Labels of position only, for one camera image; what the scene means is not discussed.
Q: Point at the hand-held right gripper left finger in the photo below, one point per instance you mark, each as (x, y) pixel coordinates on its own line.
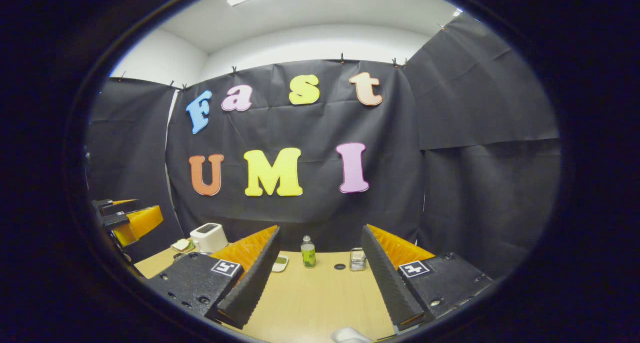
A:
(252, 288)

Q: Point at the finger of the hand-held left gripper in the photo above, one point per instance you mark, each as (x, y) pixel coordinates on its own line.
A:
(117, 203)
(142, 223)

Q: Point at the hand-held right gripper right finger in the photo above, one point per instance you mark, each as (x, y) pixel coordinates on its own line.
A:
(387, 288)

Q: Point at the white divided dish of beans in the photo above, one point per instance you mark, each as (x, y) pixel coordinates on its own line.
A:
(281, 263)

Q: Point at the metal mesh utensil holder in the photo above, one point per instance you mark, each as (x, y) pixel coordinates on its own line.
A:
(358, 260)

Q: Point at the sandwich with lettuce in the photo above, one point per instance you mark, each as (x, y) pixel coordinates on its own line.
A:
(181, 244)

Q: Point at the green label plastic bottle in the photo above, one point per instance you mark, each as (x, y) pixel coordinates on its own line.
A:
(308, 255)

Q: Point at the white toaster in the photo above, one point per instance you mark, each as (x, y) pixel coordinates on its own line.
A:
(207, 238)

